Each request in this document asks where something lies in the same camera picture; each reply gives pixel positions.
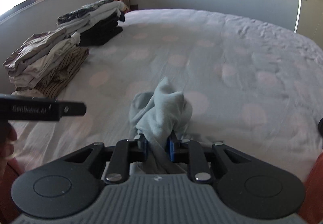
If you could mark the person's left hand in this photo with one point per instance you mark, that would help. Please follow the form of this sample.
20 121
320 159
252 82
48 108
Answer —
8 137

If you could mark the far folded clothes stack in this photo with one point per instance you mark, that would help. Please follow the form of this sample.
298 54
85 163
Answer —
96 23

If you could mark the polka dot bed sheet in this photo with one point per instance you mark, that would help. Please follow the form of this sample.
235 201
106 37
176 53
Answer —
253 85

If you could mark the light blue garment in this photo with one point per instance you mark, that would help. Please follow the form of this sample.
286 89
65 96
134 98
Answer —
155 115

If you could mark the folded clothes stack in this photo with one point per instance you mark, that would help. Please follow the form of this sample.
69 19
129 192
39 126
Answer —
96 23
46 62

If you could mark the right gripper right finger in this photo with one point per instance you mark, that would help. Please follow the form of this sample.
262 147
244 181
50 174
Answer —
247 185

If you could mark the near folded clothes stack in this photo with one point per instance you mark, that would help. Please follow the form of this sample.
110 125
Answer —
46 62

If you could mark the white door with handle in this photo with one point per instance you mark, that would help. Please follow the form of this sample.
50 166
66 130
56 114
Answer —
309 20

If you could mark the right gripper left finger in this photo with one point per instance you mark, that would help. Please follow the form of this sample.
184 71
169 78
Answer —
70 184

